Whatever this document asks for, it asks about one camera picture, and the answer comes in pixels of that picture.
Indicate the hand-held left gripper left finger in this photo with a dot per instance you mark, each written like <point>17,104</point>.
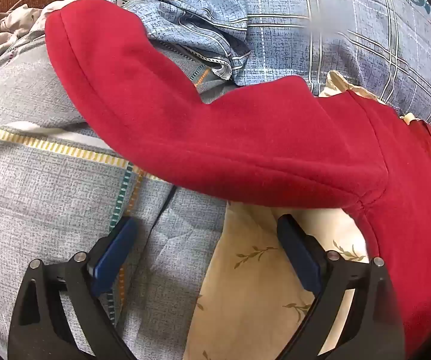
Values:
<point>112,258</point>

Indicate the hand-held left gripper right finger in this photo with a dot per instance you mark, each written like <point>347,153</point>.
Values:
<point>298,255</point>

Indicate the red sweater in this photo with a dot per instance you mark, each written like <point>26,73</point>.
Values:
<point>238,138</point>

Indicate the cream floral sheet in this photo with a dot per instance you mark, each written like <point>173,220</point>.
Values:
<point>245,277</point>

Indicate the grey striped bed sheet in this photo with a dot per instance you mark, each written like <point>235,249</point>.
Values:
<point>50,180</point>

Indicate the blue plaid quilt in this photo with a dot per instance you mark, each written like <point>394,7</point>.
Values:
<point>294,45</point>

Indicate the beige crumpled cloth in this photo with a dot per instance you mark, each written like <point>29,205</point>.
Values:
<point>1,33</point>

